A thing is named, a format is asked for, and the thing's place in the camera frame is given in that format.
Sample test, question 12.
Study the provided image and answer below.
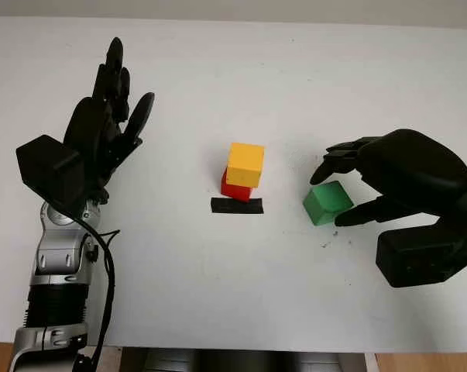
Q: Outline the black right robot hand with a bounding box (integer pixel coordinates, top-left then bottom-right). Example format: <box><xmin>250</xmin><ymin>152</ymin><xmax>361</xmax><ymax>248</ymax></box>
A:
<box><xmin>309</xmin><ymin>129</ymin><xmax>467</xmax><ymax>228</ymax></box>

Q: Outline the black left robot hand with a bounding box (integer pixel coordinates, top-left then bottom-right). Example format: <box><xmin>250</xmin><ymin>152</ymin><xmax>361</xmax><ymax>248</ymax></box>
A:
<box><xmin>62</xmin><ymin>36</ymin><xmax>156</xmax><ymax>203</ymax></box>

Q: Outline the green cube block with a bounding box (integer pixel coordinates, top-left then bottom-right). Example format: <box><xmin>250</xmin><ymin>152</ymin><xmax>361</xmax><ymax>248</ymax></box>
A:
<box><xmin>302</xmin><ymin>181</ymin><xmax>355</xmax><ymax>227</ymax></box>

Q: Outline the yellow cube block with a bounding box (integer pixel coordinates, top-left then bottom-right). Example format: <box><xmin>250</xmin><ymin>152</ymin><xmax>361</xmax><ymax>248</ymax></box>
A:
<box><xmin>225</xmin><ymin>142</ymin><xmax>266</xmax><ymax>188</ymax></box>

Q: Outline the red cube block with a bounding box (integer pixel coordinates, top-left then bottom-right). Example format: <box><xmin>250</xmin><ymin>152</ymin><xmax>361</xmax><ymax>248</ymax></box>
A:
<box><xmin>221</xmin><ymin>167</ymin><xmax>255</xmax><ymax>203</ymax></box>

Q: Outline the black tape strip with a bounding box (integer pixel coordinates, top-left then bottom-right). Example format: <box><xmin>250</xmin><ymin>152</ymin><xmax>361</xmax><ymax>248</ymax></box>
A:
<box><xmin>210</xmin><ymin>196</ymin><xmax>265</xmax><ymax>215</ymax></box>

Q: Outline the dark robot torso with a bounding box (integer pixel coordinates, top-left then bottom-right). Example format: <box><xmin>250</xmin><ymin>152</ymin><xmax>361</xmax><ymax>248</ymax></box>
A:
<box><xmin>118</xmin><ymin>347</ymin><xmax>368</xmax><ymax>372</ymax></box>

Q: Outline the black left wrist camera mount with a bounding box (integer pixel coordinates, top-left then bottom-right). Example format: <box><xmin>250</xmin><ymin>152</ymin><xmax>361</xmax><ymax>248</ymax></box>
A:
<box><xmin>15</xmin><ymin>134</ymin><xmax>88</xmax><ymax>219</ymax></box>

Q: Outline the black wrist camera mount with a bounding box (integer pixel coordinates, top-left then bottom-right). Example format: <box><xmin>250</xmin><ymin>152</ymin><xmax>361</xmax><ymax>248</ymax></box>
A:
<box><xmin>375</xmin><ymin>221</ymin><xmax>467</xmax><ymax>289</ymax></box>
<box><xmin>15</xmin><ymin>134</ymin><xmax>88</xmax><ymax>219</ymax></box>

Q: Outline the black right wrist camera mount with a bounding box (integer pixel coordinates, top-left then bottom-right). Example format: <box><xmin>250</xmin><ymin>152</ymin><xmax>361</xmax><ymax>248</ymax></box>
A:
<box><xmin>375</xmin><ymin>221</ymin><xmax>467</xmax><ymax>289</ymax></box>

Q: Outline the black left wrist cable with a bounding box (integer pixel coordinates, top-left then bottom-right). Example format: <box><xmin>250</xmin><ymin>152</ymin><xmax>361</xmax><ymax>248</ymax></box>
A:
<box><xmin>70</xmin><ymin>215</ymin><xmax>122</xmax><ymax>372</ymax></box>

